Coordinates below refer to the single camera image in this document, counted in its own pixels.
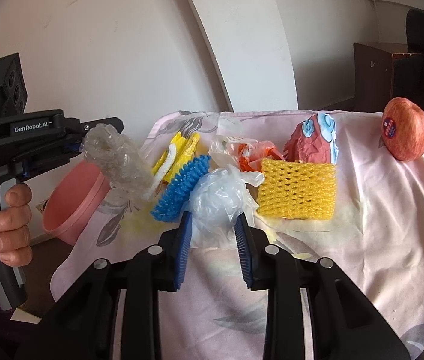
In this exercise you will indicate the yellow foam net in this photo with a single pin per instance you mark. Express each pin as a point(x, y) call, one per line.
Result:
point(294, 190)

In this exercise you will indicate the pink plastic basin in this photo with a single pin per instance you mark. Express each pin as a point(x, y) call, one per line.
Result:
point(72, 203)

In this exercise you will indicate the orange white plastic bag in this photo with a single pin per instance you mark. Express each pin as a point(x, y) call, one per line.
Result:
point(230, 147)

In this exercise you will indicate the red snack bag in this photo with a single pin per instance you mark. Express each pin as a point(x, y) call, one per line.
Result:
point(313, 141)

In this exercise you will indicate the blue foam fruit net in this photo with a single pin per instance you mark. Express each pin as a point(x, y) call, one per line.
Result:
point(177, 193)

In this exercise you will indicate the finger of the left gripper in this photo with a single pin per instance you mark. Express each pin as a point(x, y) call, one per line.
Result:
point(49, 157)
point(75, 125)

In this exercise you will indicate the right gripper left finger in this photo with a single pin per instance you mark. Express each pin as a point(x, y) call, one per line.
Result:
point(111, 311)

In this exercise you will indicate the clear bubble wrap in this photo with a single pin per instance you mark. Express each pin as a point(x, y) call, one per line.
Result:
point(119, 160)

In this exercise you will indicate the person left hand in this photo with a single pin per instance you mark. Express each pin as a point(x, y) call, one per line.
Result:
point(15, 249)

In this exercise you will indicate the dark wooden cabinet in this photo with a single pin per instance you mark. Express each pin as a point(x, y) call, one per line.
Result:
point(375, 65)

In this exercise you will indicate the red apple with sticker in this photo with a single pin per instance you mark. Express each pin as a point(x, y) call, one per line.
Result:
point(402, 129)

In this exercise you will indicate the yellow plastic bag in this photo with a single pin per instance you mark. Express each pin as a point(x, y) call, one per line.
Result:
point(186, 148)

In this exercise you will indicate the pink floral tablecloth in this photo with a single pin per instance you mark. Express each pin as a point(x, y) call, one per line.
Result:
point(376, 237)

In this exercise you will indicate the white foam net strip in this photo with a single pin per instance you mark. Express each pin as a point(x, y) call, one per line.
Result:
point(161, 172)

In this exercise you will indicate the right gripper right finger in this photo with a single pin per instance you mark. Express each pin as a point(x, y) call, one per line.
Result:
point(344, 323)

